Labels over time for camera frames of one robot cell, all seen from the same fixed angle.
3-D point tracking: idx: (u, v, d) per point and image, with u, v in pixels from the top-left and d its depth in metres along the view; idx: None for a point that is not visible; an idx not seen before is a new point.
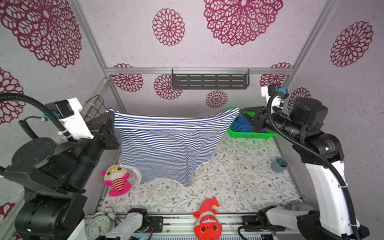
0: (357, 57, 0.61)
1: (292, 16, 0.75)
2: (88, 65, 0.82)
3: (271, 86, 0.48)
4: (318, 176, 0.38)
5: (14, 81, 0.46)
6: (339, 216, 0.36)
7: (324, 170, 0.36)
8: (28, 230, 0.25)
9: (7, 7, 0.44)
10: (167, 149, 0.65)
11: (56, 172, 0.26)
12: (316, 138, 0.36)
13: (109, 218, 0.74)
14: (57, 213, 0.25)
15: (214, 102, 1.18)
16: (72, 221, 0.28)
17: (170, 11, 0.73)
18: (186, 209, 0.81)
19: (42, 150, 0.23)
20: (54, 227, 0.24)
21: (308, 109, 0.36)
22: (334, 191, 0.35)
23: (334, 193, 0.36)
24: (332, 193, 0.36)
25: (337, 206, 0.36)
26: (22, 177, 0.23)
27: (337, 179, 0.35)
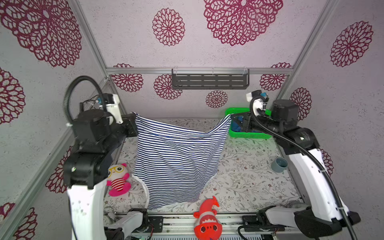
0: (357, 57, 0.61)
1: (292, 16, 0.75)
2: (88, 65, 0.82)
3: (254, 91, 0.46)
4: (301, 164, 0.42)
5: (14, 81, 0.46)
6: (326, 202, 0.38)
7: (303, 157, 0.41)
8: (71, 170, 0.32)
9: (7, 7, 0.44)
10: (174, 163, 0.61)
11: (100, 131, 0.36)
12: (293, 132, 0.42)
13: (109, 218, 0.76)
14: (96, 162, 0.34)
15: (214, 102, 1.18)
16: (102, 173, 0.36)
17: (170, 11, 0.73)
18: (187, 209, 0.81)
19: (98, 112, 0.36)
20: (92, 172, 0.32)
21: (281, 107, 0.44)
22: (316, 176, 0.39)
23: (317, 180, 0.39)
24: (315, 179, 0.39)
25: (322, 192, 0.39)
26: (82, 123, 0.32)
27: (315, 163, 0.40)
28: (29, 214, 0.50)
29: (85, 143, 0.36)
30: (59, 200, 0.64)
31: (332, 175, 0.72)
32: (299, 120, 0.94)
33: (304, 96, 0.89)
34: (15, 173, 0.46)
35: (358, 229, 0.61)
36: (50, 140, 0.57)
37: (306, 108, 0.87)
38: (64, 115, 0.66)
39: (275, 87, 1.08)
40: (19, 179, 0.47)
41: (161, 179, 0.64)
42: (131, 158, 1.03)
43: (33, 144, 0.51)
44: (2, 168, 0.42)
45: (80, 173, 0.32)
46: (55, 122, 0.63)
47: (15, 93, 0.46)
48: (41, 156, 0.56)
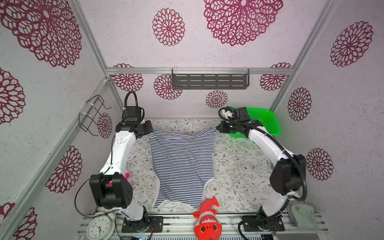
0: (357, 57, 0.61)
1: (292, 16, 0.75)
2: (88, 65, 0.82)
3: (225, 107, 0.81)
4: (252, 136, 0.62)
5: (14, 81, 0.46)
6: (273, 149, 0.53)
7: (253, 131, 0.60)
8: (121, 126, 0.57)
9: (7, 7, 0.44)
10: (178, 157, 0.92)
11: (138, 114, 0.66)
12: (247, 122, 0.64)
13: (109, 218, 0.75)
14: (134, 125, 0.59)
15: (214, 102, 1.18)
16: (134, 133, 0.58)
17: (170, 11, 0.73)
18: (187, 209, 0.81)
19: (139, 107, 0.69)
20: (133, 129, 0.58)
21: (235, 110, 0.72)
22: (259, 136, 0.58)
23: (261, 137, 0.58)
24: (260, 137, 0.58)
25: (269, 144, 0.54)
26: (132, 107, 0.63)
27: (259, 130, 0.59)
28: (29, 214, 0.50)
29: (128, 118, 0.63)
30: (59, 199, 0.64)
31: (332, 175, 0.72)
32: (299, 121, 0.94)
33: (304, 96, 0.89)
34: (15, 173, 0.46)
35: (358, 229, 0.61)
36: (50, 140, 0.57)
37: (306, 108, 0.87)
38: (64, 115, 0.66)
39: (275, 87, 1.08)
40: (19, 179, 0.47)
41: (168, 176, 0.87)
42: (131, 158, 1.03)
43: (33, 144, 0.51)
44: (2, 168, 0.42)
45: (126, 128, 0.57)
46: (55, 122, 0.63)
47: (15, 93, 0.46)
48: (41, 156, 0.56)
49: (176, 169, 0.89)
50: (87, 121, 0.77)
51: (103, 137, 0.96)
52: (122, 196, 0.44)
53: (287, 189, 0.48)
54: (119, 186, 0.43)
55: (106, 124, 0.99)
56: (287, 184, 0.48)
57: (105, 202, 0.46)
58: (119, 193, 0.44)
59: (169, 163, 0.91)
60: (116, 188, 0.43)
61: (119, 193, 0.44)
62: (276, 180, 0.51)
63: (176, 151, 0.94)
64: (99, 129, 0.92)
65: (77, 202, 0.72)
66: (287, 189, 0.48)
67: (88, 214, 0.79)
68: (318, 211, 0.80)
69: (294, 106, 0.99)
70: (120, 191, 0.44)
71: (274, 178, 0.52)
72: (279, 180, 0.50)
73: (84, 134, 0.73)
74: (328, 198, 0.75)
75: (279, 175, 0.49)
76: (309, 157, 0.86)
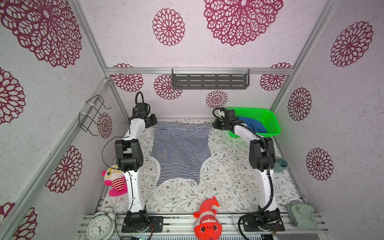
0: (357, 57, 0.61)
1: (292, 16, 0.75)
2: (88, 65, 0.82)
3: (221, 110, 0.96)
4: (236, 130, 0.80)
5: (14, 81, 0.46)
6: (248, 136, 0.70)
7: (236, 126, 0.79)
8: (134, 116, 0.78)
9: (7, 7, 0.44)
10: (178, 147, 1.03)
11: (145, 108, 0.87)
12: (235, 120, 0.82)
13: (109, 218, 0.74)
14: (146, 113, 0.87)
15: (214, 102, 1.18)
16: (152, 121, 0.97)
17: (170, 11, 0.73)
18: (186, 209, 0.81)
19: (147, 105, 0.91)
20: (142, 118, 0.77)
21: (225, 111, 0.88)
22: (240, 128, 0.76)
23: (240, 128, 0.76)
24: (240, 129, 0.76)
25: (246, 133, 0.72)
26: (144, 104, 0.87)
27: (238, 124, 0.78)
28: (29, 214, 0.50)
29: (138, 112, 0.84)
30: (60, 199, 0.64)
31: (332, 175, 0.72)
32: (299, 120, 0.94)
33: (304, 96, 0.89)
34: (15, 173, 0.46)
35: (358, 229, 0.61)
36: (51, 140, 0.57)
37: (306, 108, 0.87)
38: (64, 115, 0.66)
39: (275, 87, 1.08)
40: (19, 179, 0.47)
41: (170, 161, 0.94)
42: None
43: (34, 144, 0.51)
44: (2, 168, 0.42)
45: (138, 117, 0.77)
46: (55, 121, 0.62)
47: (15, 93, 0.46)
48: (42, 155, 0.56)
49: (177, 157, 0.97)
50: (87, 121, 0.77)
51: (103, 137, 0.96)
52: (137, 156, 0.61)
53: (261, 164, 0.62)
54: (136, 147, 0.61)
55: (106, 124, 0.99)
56: (259, 159, 0.62)
57: (123, 161, 0.62)
58: (135, 153, 0.61)
59: (167, 153, 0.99)
60: (133, 149, 0.61)
61: (135, 153, 0.61)
62: (252, 158, 0.65)
63: (172, 145, 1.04)
64: (99, 128, 0.92)
65: (77, 202, 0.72)
66: (261, 164, 0.62)
67: (88, 214, 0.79)
68: (318, 211, 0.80)
69: (294, 107, 0.99)
70: (136, 152, 0.61)
71: (251, 159, 0.66)
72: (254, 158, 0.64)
73: (84, 134, 0.74)
74: (328, 198, 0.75)
75: (253, 154, 0.64)
76: (309, 157, 0.86)
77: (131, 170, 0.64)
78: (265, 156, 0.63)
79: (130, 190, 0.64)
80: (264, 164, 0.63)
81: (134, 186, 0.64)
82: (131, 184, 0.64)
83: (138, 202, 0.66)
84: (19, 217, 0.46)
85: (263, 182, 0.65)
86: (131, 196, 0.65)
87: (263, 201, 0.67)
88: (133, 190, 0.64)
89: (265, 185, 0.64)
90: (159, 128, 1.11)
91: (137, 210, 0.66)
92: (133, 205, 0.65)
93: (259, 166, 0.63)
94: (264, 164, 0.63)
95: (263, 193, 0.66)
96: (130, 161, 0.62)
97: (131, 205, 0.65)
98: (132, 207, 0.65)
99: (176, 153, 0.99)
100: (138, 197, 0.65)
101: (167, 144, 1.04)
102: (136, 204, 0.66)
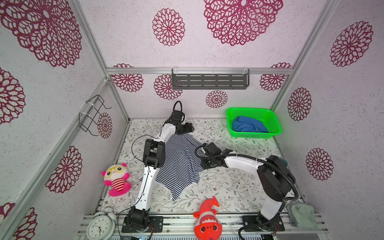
0: (357, 57, 0.61)
1: (292, 16, 0.75)
2: (88, 65, 0.82)
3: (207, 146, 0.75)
4: (230, 162, 0.65)
5: (14, 81, 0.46)
6: (248, 163, 0.56)
7: (235, 159, 0.62)
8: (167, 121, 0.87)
9: (7, 7, 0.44)
10: (179, 151, 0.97)
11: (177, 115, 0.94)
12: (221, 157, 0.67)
13: (109, 218, 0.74)
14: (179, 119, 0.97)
15: (214, 102, 1.18)
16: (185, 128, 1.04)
17: (170, 11, 0.73)
18: (187, 209, 0.81)
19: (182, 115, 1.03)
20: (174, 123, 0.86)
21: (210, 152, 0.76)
22: (232, 158, 0.63)
23: (232, 158, 0.63)
24: (235, 160, 0.62)
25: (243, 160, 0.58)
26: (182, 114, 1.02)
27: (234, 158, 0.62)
28: (29, 214, 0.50)
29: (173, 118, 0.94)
30: (60, 199, 0.64)
31: (332, 175, 0.72)
32: (299, 121, 0.94)
33: (304, 96, 0.89)
34: (14, 173, 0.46)
35: (358, 229, 0.61)
36: (50, 140, 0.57)
37: (306, 108, 0.87)
38: (64, 115, 0.66)
39: (275, 87, 1.08)
40: (19, 179, 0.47)
41: (169, 166, 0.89)
42: (132, 159, 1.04)
43: (34, 144, 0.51)
44: (2, 169, 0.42)
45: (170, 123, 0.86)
46: (55, 121, 0.62)
47: (15, 93, 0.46)
48: (42, 156, 0.56)
49: (177, 162, 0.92)
50: (87, 121, 0.77)
51: (103, 137, 0.96)
52: (160, 157, 0.70)
53: (285, 192, 0.48)
54: (162, 149, 0.69)
55: (106, 124, 0.99)
56: (280, 188, 0.47)
57: (147, 157, 0.71)
58: (160, 154, 0.70)
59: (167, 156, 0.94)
60: (159, 150, 0.69)
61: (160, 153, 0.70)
62: (271, 189, 0.50)
63: (170, 145, 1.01)
64: (99, 128, 0.92)
65: (77, 202, 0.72)
66: (284, 192, 0.48)
67: (88, 214, 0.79)
68: (318, 211, 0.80)
69: (294, 106, 0.99)
70: (161, 153, 0.69)
71: (270, 189, 0.50)
72: (272, 189, 0.49)
73: (84, 134, 0.73)
74: (328, 198, 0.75)
75: (269, 184, 0.49)
76: (309, 156, 0.86)
77: (151, 166, 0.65)
78: (284, 181, 0.49)
79: (142, 185, 0.70)
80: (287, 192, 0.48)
81: (148, 182, 0.69)
82: (147, 179, 0.70)
83: (145, 200, 0.68)
84: (19, 218, 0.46)
85: (277, 204, 0.55)
86: (142, 192, 0.69)
87: (270, 213, 0.62)
88: (145, 186, 0.69)
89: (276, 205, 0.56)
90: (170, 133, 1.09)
91: (141, 208, 0.67)
92: (139, 202, 0.68)
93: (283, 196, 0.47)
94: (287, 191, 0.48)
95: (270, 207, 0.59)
96: (153, 159, 0.71)
97: (138, 201, 0.68)
98: (139, 202, 0.68)
99: (174, 154, 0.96)
100: (147, 195, 0.69)
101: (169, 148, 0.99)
102: (142, 203, 0.68)
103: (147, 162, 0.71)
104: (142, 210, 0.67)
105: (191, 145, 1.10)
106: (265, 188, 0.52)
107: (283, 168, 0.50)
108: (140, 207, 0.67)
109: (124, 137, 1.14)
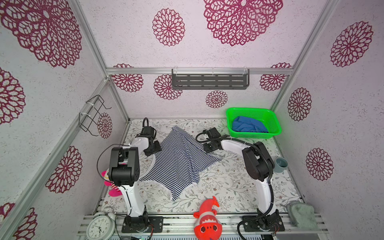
0: (357, 57, 0.61)
1: (292, 17, 0.75)
2: (88, 65, 0.82)
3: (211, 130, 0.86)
4: (224, 146, 0.76)
5: (14, 81, 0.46)
6: (237, 146, 0.66)
7: (226, 142, 0.73)
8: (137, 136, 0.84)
9: (7, 7, 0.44)
10: (180, 151, 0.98)
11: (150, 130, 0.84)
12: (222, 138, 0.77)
13: (109, 218, 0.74)
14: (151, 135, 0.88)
15: (214, 103, 1.19)
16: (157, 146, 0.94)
17: (170, 11, 0.73)
18: (187, 209, 0.81)
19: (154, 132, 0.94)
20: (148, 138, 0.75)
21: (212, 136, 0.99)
22: (226, 141, 0.73)
23: (226, 141, 0.73)
24: (228, 142, 0.72)
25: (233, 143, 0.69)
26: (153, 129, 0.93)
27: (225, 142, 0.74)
28: (29, 214, 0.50)
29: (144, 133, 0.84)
30: (60, 199, 0.64)
31: (332, 175, 0.72)
32: (299, 121, 0.94)
33: (304, 96, 0.89)
34: (15, 173, 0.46)
35: (358, 229, 0.61)
36: (50, 140, 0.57)
37: (306, 108, 0.87)
38: (64, 115, 0.66)
39: (275, 87, 1.08)
40: (19, 179, 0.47)
41: (169, 167, 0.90)
42: None
43: (34, 144, 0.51)
44: (2, 169, 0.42)
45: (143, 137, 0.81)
46: (55, 122, 0.63)
47: (15, 93, 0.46)
48: (42, 156, 0.56)
49: (177, 162, 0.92)
50: (87, 121, 0.77)
51: (103, 137, 0.96)
52: (132, 169, 0.53)
53: (261, 172, 0.56)
54: (134, 156, 0.54)
55: (106, 124, 0.99)
56: (257, 167, 0.56)
57: (117, 173, 0.53)
58: (132, 164, 0.54)
59: (167, 157, 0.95)
60: (130, 159, 0.54)
61: (132, 164, 0.54)
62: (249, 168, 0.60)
63: (170, 145, 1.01)
64: (99, 128, 0.92)
65: (77, 202, 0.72)
66: (260, 172, 0.56)
67: (88, 214, 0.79)
68: (318, 211, 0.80)
69: (294, 107, 0.99)
70: (133, 163, 0.54)
71: (249, 168, 0.60)
72: (251, 168, 0.59)
73: (84, 134, 0.74)
74: (328, 198, 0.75)
75: (249, 163, 0.58)
76: (309, 157, 0.86)
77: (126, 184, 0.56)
78: (263, 163, 0.58)
79: (126, 200, 0.60)
80: (264, 173, 0.57)
81: (131, 197, 0.59)
82: (128, 195, 0.58)
83: (136, 209, 0.63)
84: (19, 218, 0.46)
85: (263, 189, 0.61)
86: (129, 205, 0.61)
87: (264, 206, 0.65)
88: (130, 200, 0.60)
89: (266, 193, 0.61)
90: (170, 134, 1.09)
91: (136, 215, 0.64)
92: (132, 211, 0.63)
93: (259, 176, 0.56)
94: (263, 171, 0.57)
95: (262, 198, 0.64)
96: (124, 173, 0.53)
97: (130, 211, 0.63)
98: (132, 212, 0.63)
99: (174, 154, 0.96)
100: (136, 206, 0.62)
101: (170, 149, 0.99)
102: (135, 211, 0.63)
103: (117, 180, 0.54)
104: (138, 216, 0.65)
105: (189, 145, 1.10)
106: (247, 168, 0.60)
107: (266, 152, 0.59)
108: (134, 215, 0.64)
109: (124, 136, 1.15)
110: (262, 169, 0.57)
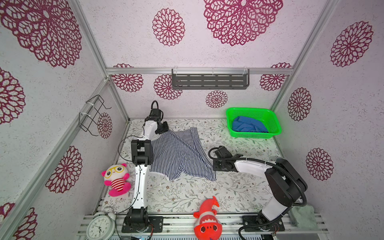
0: (357, 57, 0.61)
1: (292, 16, 0.75)
2: (88, 65, 0.82)
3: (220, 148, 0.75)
4: (239, 167, 0.66)
5: (14, 81, 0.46)
6: (258, 167, 0.56)
7: (243, 163, 0.63)
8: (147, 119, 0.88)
9: (7, 7, 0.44)
10: (177, 149, 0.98)
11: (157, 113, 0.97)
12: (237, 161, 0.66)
13: (109, 218, 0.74)
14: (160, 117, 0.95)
15: (214, 102, 1.18)
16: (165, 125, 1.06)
17: (170, 11, 0.73)
18: (186, 209, 0.81)
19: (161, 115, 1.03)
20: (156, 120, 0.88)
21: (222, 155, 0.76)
22: (241, 162, 0.64)
23: (242, 162, 0.64)
24: (244, 164, 0.63)
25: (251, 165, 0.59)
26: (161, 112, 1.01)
27: (241, 164, 0.64)
28: (29, 214, 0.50)
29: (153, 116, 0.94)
30: (60, 199, 0.64)
31: (332, 175, 0.72)
32: (299, 121, 0.94)
33: (304, 96, 0.89)
34: (15, 173, 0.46)
35: (358, 229, 0.61)
36: (50, 140, 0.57)
37: (306, 108, 0.87)
38: (64, 115, 0.66)
39: (275, 87, 1.08)
40: (20, 179, 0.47)
41: (164, 162, 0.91)
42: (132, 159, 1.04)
43: (34, 144, 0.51)
44: (2, 169, 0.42)
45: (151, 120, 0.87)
46: (55, 121, 0.62)
47: (15, 93, 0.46)
48: (42, 156, 0.56)
49: (172, 159, 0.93)
50: (87, 121, 0.77)
51: (103, 137, 0.96)
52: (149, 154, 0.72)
53: (294, 198, 0.46)
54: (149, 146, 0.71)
55: (106, 124, 0.99)
56: (289, 192, 0.46)
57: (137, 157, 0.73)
58: (148, 151, 0.71)
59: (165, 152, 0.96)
60: (147, 148, 0.71)
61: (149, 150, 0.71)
62: (280, 194, 0.49)
63: (170, 142, 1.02)
64: (99, 129, 0.92)
65: (77, 202, 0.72)
66: (293, 197, 0.46)
67: (88, 214, 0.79)
68: (318, 211, 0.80)
69: (294, 106, 0.99)
70: (148, 150, 0.71)
71: (279, 194, 0.49)
72: (281, 193, 0.48)
73: (84, 134, 0.73)
74: (328, 198, 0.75)
75: (277, 187, 0.48)
76: (309, 157, 0.86)
77: (141, 165, 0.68)
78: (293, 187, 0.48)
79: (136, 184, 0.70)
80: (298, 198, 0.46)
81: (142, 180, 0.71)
82: (140, 178, 0.71)
83: (141, 198, 0.69)
84: (19, 218, 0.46)
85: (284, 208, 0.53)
86: (137, 190, 0.69)
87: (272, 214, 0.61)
88: (139, 185, 0.70)
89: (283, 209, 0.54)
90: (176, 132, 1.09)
91: (139, 207, 0.68)
92: (136, 201, 0.68)
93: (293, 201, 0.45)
94: (296, 196, 0.46)
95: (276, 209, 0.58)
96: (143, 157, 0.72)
97: (134, 201, 0.68)
98: (135, 202, 0.68)
99: (171, 151, 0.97)
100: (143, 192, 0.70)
101: (170, 145, 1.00)
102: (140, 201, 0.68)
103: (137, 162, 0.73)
104: (140, 209, 0.67)
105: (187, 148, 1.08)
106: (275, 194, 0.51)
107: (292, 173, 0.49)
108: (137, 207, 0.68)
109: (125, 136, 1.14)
110: (295, 194, 0.46)
